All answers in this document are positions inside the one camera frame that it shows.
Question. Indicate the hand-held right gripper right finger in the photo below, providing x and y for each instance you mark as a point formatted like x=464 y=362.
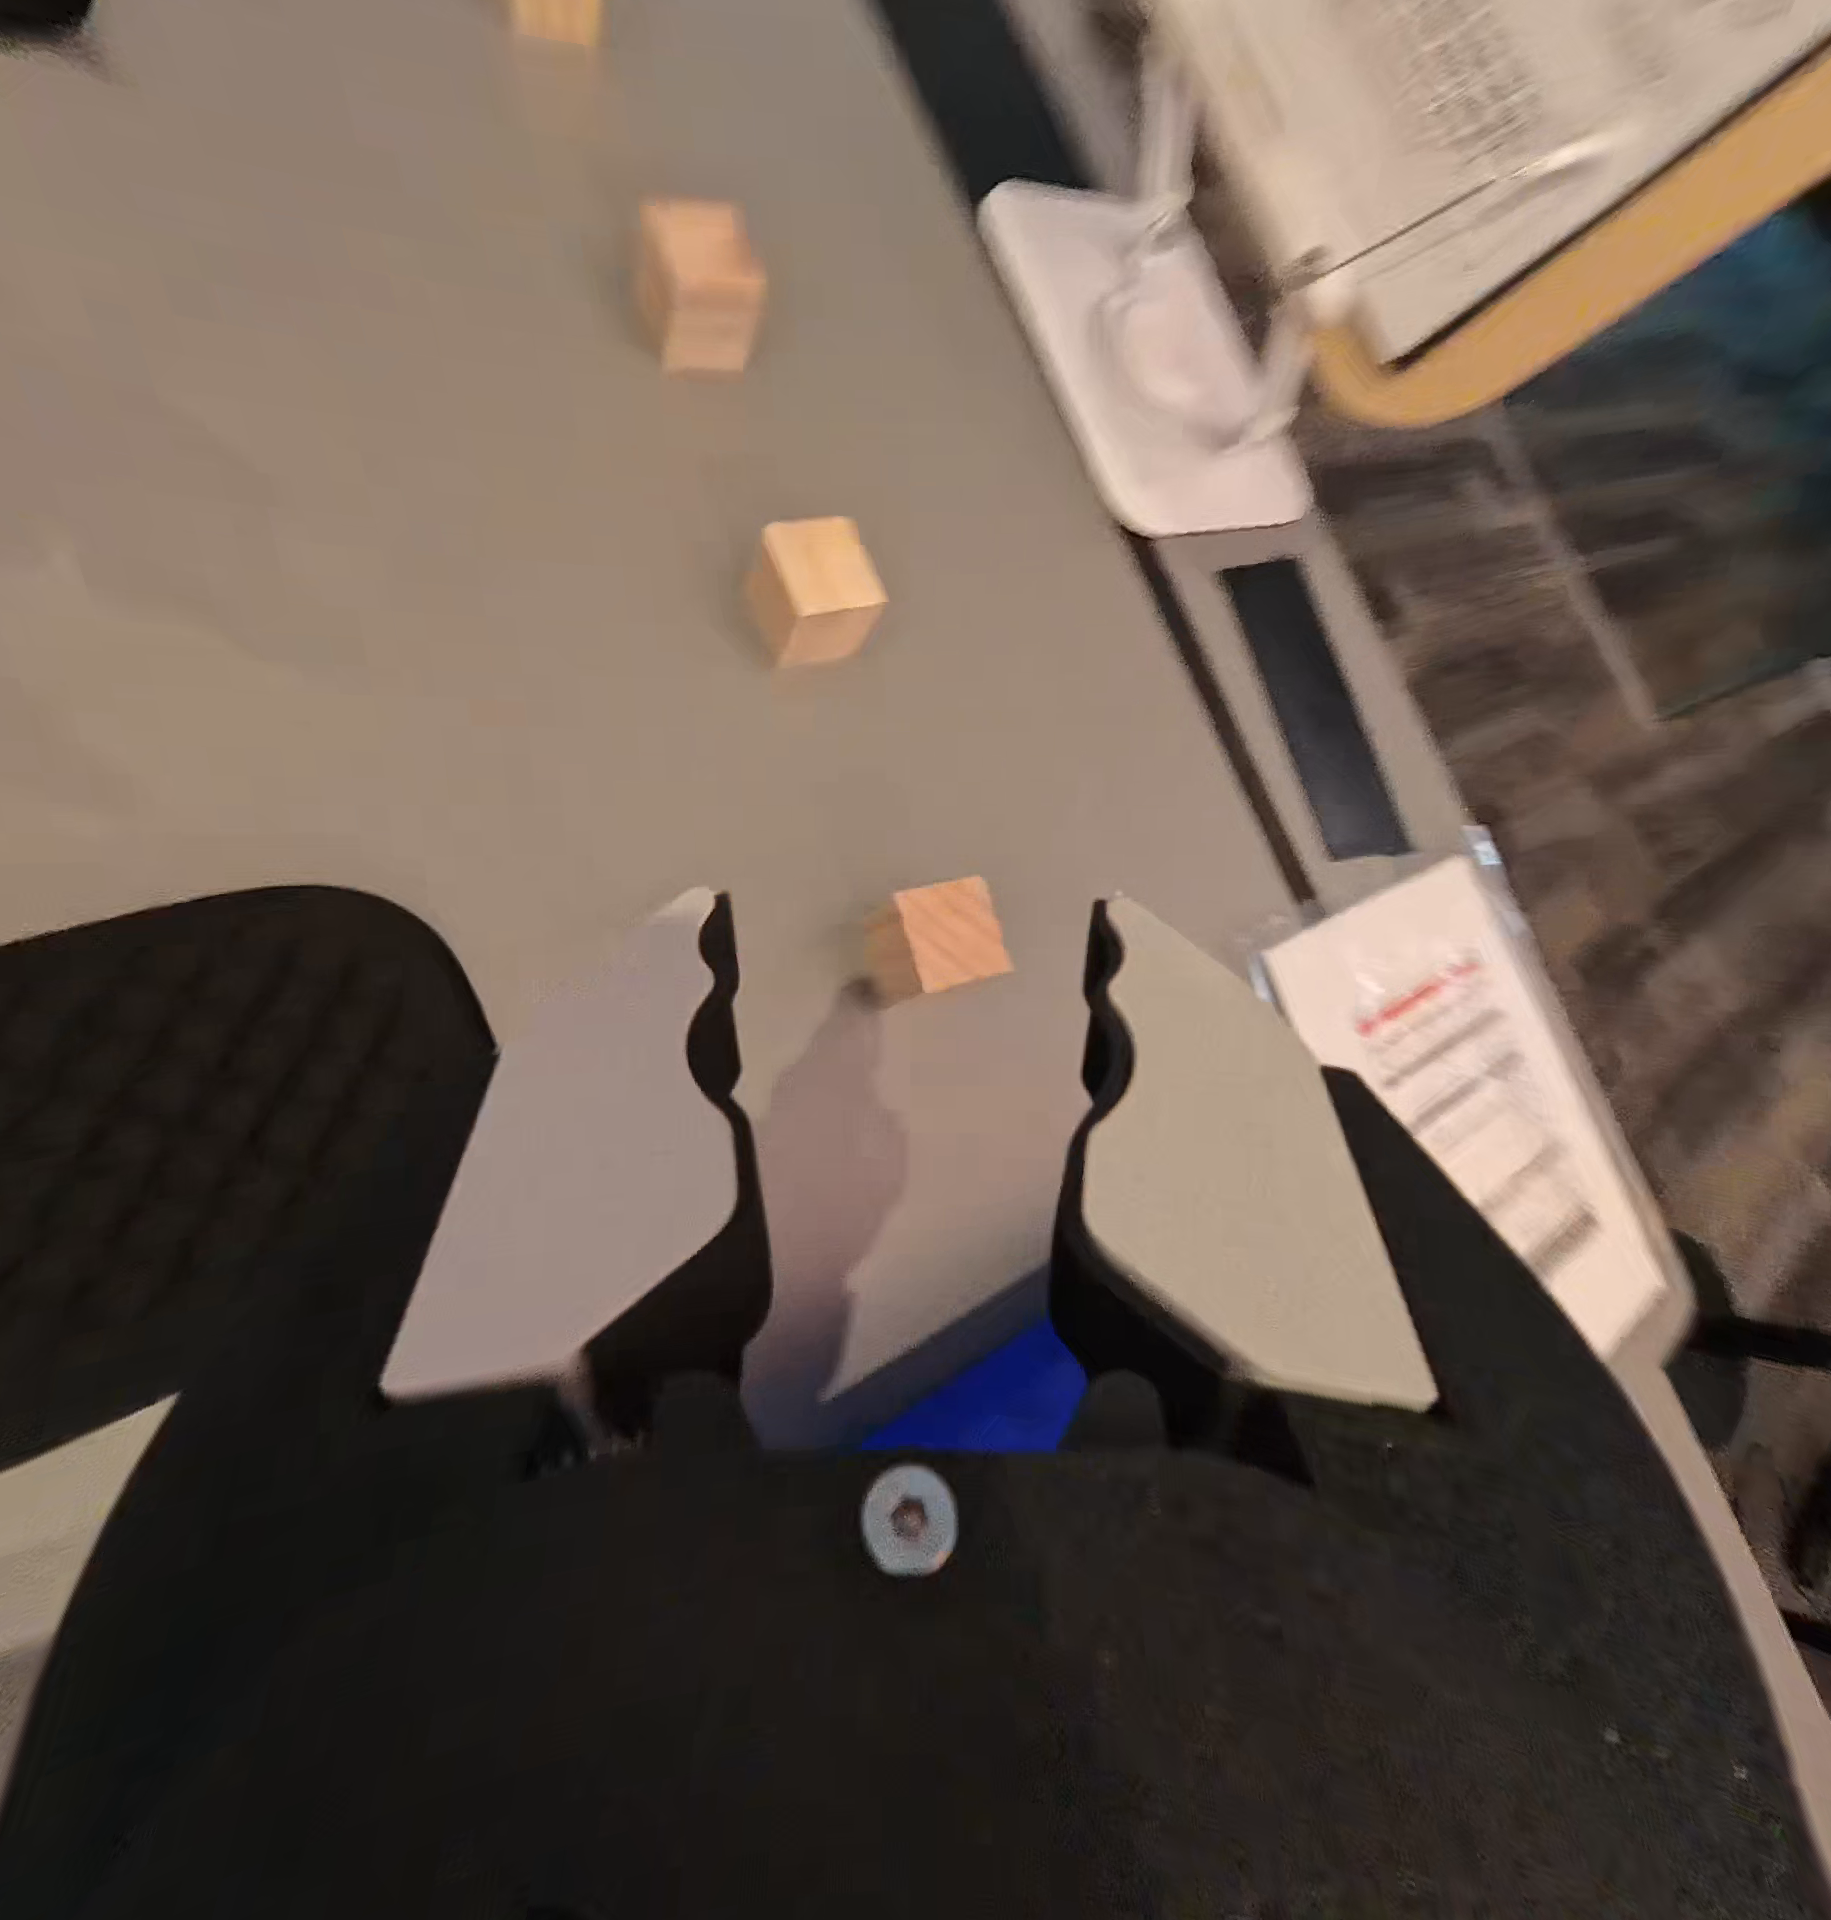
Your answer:
x=1245 y=1201

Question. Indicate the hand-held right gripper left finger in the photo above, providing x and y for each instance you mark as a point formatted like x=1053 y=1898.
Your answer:
x=586 y=1184

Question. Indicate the blue plastic bin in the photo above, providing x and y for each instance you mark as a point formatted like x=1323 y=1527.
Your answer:
x=989 y=1394

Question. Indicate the wooden cube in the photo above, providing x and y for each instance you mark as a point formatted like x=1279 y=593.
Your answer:
x=698 y=285
x=937 y=939
x=814 y=590
x=556 y=15

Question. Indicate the acrylic paper sign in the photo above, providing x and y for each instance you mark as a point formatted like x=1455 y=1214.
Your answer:
x=1469 y=1095

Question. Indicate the printed instruction sheet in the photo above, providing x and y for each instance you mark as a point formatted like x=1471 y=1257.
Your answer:
x=1455 y=135

